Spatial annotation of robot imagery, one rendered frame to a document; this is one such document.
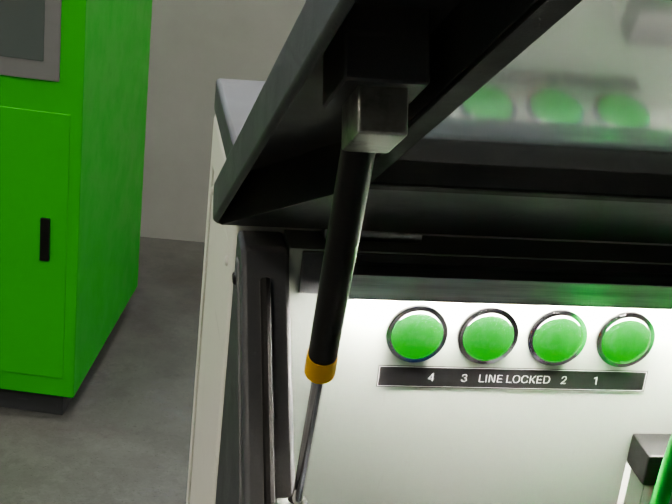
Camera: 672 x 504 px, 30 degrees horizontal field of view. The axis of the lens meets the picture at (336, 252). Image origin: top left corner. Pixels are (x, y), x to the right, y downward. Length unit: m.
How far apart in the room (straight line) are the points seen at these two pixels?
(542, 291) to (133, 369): 2.96
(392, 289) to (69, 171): 2.38
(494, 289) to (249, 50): 3.70
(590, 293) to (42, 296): 2.55
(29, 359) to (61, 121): 0.69
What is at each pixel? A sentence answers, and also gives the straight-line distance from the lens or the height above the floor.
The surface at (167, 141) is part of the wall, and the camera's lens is 4.75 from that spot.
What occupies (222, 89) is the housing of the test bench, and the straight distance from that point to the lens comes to 1.21.
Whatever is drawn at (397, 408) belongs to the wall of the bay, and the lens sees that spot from 1.05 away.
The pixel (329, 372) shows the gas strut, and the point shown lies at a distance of 0.77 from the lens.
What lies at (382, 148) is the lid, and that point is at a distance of 0.60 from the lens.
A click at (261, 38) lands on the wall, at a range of 4.63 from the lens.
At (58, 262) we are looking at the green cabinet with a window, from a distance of 3.39.
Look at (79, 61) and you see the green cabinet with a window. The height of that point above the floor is 1.03.
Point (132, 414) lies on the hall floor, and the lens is 3.65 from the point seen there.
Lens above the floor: 1.81
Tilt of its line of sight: 22 degrees down
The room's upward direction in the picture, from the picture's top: 7 degrees clockwise
